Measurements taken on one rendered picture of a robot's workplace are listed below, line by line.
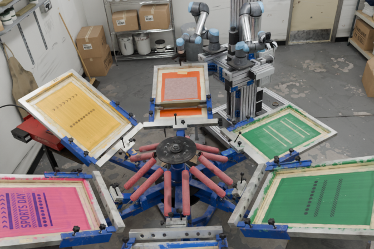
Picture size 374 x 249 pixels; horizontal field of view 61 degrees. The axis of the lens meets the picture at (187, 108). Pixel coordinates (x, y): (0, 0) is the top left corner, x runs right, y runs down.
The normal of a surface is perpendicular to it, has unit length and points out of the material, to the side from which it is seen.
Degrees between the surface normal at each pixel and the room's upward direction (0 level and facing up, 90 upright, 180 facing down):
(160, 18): 90
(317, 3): 90
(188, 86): 16
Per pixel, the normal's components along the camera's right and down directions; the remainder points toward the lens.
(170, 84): -0.07, -0.63
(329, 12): 0.00, 0.58
